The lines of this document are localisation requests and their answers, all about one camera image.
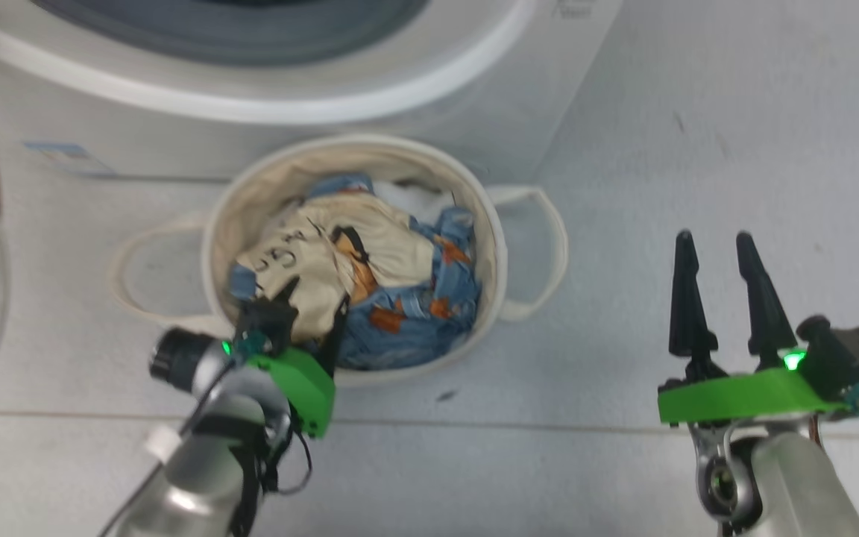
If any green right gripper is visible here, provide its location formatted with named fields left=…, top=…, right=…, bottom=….
left=657, top=231, right=848, bottom=426

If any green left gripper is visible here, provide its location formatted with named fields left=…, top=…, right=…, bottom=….
left=236, top=276, right=350, bottom=439

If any cream garment with black print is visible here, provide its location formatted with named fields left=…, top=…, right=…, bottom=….
left=234, top=195, right=436, bottom=344

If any blue garment with orange pattern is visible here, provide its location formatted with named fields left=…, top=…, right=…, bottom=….
left=230, top=173, right=482, bottom=371

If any white front-load washing machine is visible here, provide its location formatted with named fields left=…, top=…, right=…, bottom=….
left=0, top=0, right=624, bottom=185

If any cream canvas laundry basket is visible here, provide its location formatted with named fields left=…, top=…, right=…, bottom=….
left=107, top=134, right=569, bottom=389

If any white liner sheet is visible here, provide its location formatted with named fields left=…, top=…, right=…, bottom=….
left=374, top=179, right=451, bottom=217

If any blue energy label sticker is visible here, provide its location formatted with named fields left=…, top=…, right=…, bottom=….
left=23, top=142, right=113, bottom=178

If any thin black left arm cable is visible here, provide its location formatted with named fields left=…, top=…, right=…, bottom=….
left=228, top=406, right=313, bottom=537

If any white cable tag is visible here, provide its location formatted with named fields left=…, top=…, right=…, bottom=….
left=145, top=427, right=181, bottom=460

